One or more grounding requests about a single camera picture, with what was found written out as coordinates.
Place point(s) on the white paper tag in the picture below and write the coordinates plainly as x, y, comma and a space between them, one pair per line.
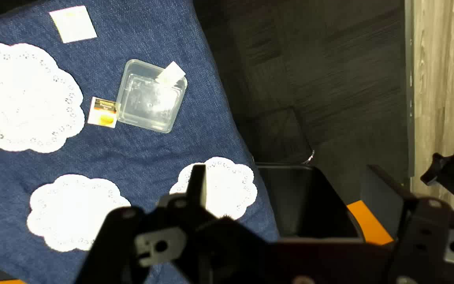
173, 73

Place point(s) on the white paper doily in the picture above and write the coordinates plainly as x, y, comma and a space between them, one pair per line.
229, 186
75, 213
23, 95

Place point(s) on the orange white small sachet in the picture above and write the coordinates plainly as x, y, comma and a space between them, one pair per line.
103, 112

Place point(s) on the blue denim tablecloth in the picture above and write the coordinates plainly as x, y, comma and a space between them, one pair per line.
149, 158

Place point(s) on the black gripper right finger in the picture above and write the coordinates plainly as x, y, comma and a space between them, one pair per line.
433, 246

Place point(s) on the white square sachet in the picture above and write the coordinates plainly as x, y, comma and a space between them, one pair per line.
73, 24

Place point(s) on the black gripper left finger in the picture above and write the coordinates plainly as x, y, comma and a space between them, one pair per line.
133, 246

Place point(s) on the clear plastic container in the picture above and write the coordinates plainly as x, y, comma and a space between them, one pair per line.
149, 100

